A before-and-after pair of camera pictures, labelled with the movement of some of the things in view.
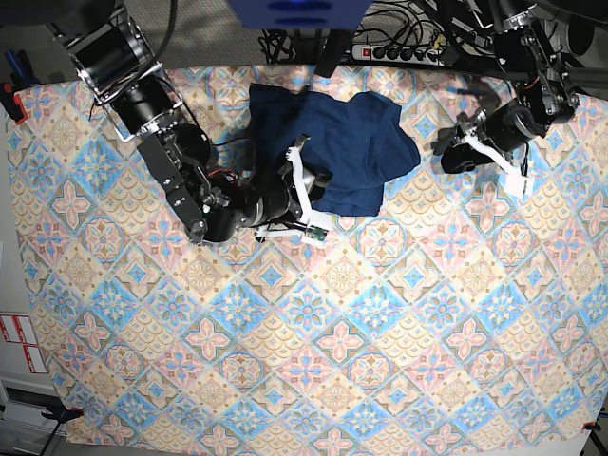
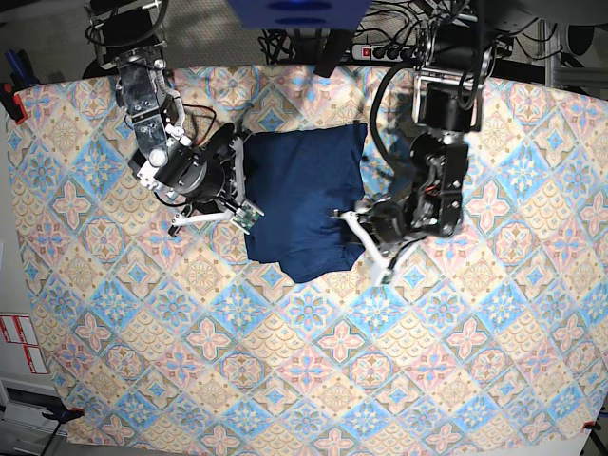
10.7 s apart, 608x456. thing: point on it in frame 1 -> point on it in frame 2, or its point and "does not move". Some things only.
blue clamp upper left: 23,74 does not move
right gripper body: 507,125 -> 387,222
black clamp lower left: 61,413 does not move
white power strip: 398,54 does not move
